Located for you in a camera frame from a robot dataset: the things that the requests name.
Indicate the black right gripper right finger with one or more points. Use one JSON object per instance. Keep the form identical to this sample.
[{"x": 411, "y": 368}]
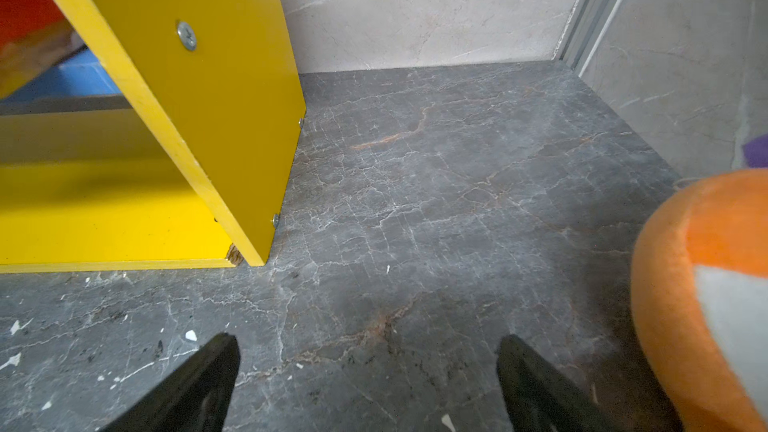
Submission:
[{"x": 538, "y": 397}]

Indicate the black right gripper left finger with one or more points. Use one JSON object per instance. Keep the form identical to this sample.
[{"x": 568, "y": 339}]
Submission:
[{"x": 195, "y": 397}]

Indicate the orange shark plush toy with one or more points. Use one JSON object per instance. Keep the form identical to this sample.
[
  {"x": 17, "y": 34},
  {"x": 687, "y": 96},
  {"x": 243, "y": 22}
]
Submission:
[{"x": 699, "y": 297}]

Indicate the yellow shelf with coloured boards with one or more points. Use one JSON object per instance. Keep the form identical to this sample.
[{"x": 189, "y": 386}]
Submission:
[{"x": 166, "y": 142}]

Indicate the red spaghetti bag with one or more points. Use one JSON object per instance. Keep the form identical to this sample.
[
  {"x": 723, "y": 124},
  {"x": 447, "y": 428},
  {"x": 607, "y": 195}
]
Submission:
[{"x": 35, "y": 35}]

